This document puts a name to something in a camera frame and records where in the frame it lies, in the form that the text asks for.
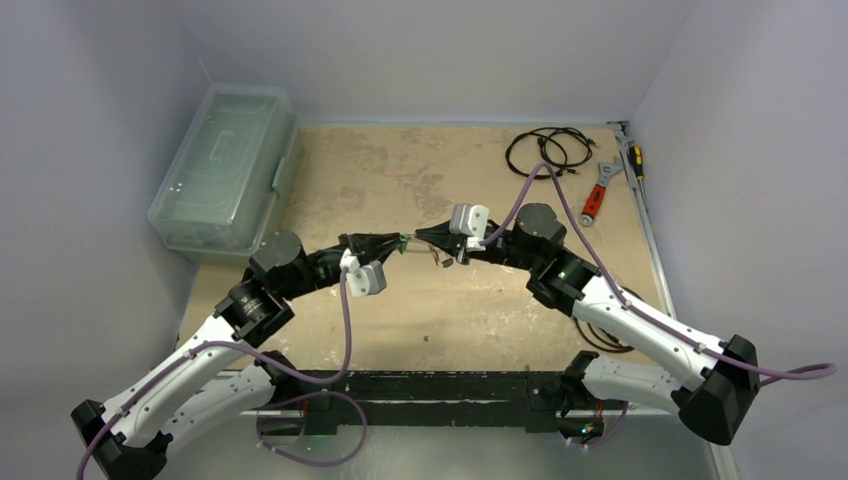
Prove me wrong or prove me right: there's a green tagged key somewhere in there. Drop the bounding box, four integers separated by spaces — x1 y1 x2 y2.
398 234 409 253

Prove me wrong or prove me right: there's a red handled adjustable wrench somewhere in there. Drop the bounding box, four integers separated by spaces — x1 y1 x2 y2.
579 156 623 227

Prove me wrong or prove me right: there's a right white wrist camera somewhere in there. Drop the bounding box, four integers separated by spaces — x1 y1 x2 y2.
448 203 490 251

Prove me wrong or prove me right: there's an aluminium frame rail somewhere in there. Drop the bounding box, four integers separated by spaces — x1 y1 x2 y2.
144 120 723 439

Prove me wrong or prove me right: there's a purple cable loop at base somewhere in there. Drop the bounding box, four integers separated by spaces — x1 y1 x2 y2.
255 389 370 468

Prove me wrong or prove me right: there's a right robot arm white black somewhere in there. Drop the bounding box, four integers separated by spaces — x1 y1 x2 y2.
414 203 761 446

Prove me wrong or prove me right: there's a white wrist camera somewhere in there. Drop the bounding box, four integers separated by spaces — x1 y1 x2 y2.
448 203 490 251
340 249 387 298

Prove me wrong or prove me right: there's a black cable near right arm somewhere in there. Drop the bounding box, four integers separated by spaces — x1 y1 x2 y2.
570 286 652 355

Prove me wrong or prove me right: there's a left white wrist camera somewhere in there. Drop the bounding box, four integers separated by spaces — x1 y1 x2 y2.
340 249 387 298

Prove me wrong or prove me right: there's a black coiled cable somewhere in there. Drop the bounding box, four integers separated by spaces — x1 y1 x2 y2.
504 127 599 181

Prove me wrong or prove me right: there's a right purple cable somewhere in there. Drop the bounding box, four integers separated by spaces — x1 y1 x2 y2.
480 161 839 383

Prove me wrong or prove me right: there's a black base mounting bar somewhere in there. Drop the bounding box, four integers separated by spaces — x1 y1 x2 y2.
255 369 628 439

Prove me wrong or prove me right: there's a yellow black screwdriver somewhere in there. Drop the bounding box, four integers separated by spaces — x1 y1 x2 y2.
627 144 645 182

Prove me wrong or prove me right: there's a clear plastic storage box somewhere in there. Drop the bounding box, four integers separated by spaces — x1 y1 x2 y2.
147 83 303 267

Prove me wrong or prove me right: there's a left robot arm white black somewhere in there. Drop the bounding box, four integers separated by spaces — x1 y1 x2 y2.
71 231 409 479

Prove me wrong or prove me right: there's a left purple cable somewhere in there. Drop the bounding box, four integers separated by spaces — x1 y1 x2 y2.
74 267 354 480

